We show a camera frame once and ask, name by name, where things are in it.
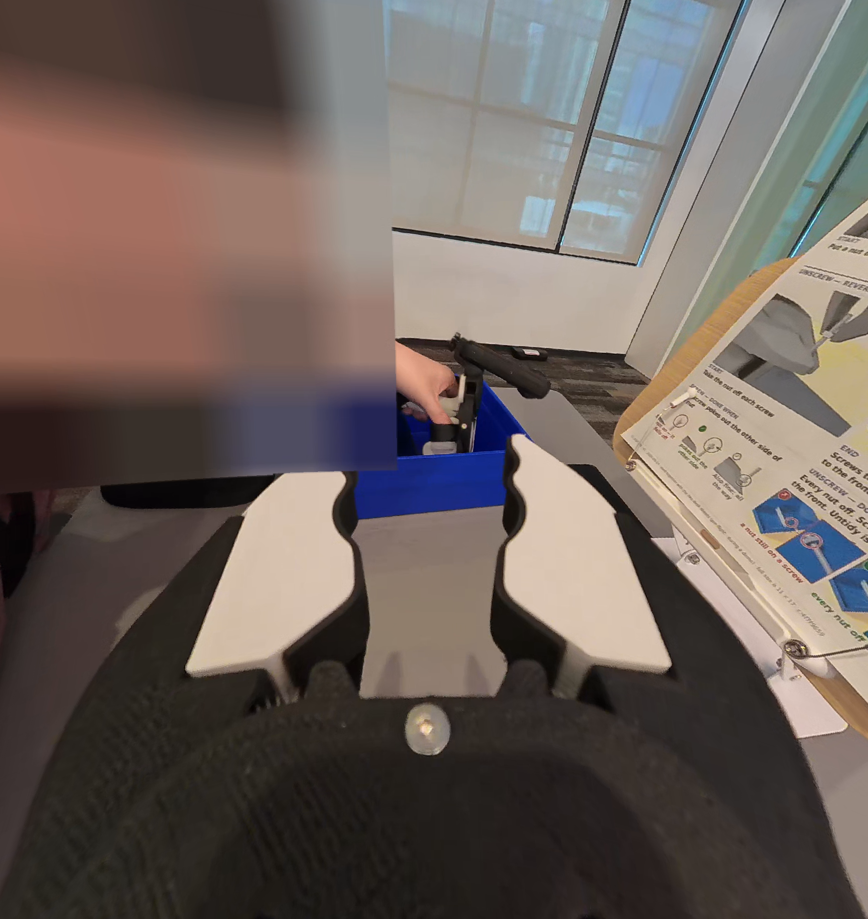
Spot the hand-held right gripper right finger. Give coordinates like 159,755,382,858
491,434,673,701

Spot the printed instruction sheet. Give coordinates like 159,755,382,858
620,179,868,712

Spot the blue divided plastic bin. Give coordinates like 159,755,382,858
355,381,531,519

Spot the instruction board on stand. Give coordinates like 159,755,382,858
612,255,868,756

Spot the wire page holder clip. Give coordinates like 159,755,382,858
622,386,702,473
782,638,868,660

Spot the large paned window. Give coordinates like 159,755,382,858
383,0,751,267

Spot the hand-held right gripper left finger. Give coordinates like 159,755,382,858
184,470,370,701

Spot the white document stand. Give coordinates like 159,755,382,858
635,459,850,739

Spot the black armrest desk chair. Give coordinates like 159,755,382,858
100,474,277,509

